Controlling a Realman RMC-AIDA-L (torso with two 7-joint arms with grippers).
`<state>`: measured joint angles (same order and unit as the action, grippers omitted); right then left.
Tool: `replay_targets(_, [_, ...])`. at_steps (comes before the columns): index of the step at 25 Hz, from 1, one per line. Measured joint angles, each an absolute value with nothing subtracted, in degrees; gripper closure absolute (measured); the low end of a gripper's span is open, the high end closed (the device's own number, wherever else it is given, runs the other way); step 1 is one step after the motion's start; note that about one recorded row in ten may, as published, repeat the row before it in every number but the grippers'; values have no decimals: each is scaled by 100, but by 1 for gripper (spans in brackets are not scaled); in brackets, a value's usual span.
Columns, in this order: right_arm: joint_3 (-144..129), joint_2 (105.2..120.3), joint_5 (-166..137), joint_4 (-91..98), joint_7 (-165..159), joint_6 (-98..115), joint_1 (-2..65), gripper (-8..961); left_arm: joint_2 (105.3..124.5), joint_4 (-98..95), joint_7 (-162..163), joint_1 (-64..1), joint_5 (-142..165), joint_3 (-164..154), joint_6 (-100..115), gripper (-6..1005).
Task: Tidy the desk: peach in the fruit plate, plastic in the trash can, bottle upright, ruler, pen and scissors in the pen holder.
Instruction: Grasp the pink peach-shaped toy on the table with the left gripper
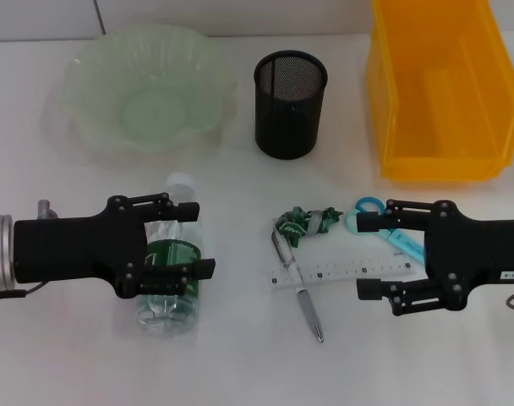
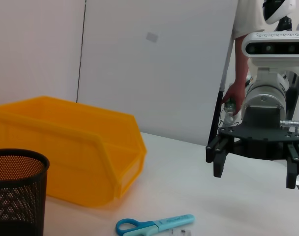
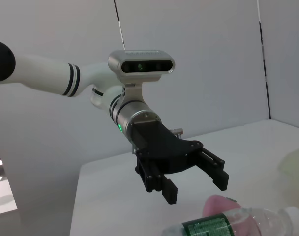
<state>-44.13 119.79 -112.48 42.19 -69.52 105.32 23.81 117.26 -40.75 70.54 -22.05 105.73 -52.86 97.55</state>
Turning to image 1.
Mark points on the black mesh pen holder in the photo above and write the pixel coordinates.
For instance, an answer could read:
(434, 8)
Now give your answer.
(286, 127)

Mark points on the green glass fruit plate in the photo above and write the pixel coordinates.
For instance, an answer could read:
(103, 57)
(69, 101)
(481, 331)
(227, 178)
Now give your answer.
(113, 84)

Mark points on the yellow plastic bin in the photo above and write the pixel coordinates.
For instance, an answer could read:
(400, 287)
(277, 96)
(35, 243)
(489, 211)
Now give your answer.
(451, 127)

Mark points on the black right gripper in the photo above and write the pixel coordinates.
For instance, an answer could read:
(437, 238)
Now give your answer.
(477, 254)

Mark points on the green plastic wrapper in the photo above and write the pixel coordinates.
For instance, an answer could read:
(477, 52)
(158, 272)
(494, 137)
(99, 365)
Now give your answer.
(295, 226)

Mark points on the clear green-label water bottle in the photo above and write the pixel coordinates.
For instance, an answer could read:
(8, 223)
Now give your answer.
(168, 315)

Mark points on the blue and teal scissors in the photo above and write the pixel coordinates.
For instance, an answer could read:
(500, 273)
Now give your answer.
(405, 245)

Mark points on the transparent plastic ruler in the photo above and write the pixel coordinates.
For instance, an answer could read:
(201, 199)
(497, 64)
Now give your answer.
(337, 270)

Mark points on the clear grey-grip ballpoint pen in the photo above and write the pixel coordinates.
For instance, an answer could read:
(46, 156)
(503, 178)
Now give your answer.
(310, 308)

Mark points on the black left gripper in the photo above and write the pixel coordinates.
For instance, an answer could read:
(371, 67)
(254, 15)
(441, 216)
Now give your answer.
(71, 249)

